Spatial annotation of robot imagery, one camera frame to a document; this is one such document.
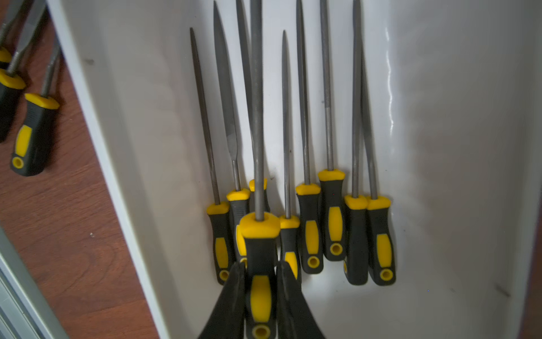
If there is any black handled round file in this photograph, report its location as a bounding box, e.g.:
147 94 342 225
344 1 368 285

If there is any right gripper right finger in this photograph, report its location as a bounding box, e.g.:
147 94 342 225
277 261 325 338

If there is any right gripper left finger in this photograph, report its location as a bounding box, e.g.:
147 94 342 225
199 263 246 338

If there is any white rectangular storage box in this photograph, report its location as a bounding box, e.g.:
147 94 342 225
49 1 541 338

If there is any file yellow black handle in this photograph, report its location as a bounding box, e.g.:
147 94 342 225
189 28 235 285
361 55 396 286
213 2 250 264
318 1 346 261
296 1 323 274

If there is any aluminium mounting rail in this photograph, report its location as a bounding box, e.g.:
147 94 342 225
1 232 69 338

